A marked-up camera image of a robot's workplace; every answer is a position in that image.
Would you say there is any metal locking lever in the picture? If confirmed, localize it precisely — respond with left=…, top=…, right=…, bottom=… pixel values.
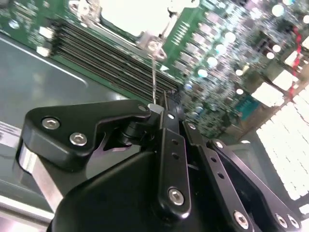
left=149, top=47, right=160, bottom=106

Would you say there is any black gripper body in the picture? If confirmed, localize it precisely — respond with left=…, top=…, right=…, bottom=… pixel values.
left=47, top=151, right=242, bottom=232

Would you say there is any silver CPU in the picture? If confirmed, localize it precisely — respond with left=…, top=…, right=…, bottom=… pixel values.
left=100, top=0, right=177, bottom=39

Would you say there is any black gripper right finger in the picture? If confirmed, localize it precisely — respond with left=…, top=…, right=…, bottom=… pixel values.
left=182, top=120, right=304, bottom=232

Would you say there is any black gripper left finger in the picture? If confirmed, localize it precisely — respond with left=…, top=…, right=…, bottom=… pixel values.
left=15, top=90, right=192, bottom=218

